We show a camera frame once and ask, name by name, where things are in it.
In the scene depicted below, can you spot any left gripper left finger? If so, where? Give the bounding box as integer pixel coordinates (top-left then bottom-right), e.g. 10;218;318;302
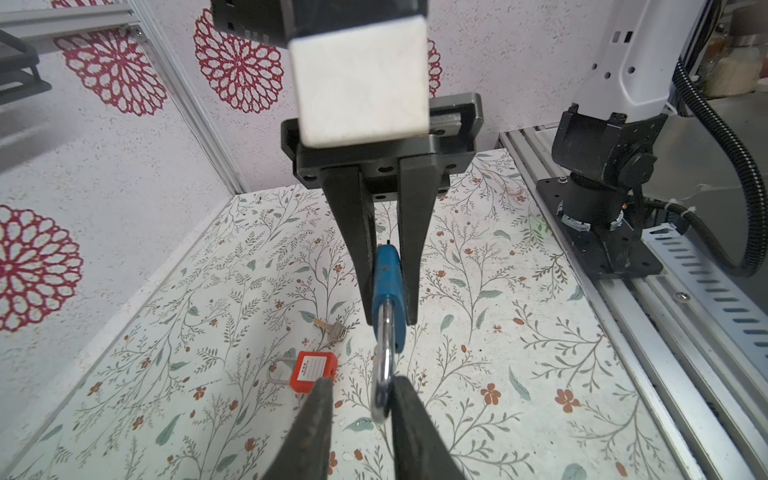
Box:
263;378;333;480

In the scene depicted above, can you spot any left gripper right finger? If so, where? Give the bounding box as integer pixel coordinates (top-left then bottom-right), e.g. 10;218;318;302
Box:
391;376;465;480

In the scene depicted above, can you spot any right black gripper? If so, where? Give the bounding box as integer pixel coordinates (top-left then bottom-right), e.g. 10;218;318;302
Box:
281;93;484;326

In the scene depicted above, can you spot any red padlock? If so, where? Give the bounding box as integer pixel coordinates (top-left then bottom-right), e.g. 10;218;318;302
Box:
267;351;338;394

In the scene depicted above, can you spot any blue padlock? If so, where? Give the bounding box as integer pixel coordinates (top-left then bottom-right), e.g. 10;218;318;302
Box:
370;243;407;424

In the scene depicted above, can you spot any small brass key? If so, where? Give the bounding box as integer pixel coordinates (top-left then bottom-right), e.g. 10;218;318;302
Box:
313;319;346;343

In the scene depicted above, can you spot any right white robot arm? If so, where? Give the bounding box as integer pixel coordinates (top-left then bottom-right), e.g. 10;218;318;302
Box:
281;1;700;327

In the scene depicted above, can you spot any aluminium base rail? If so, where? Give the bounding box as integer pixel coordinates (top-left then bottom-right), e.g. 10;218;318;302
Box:
497;125;768;480

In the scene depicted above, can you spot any right black corrugated hose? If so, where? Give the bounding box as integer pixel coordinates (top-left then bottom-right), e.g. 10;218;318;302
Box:
644;56;768;278

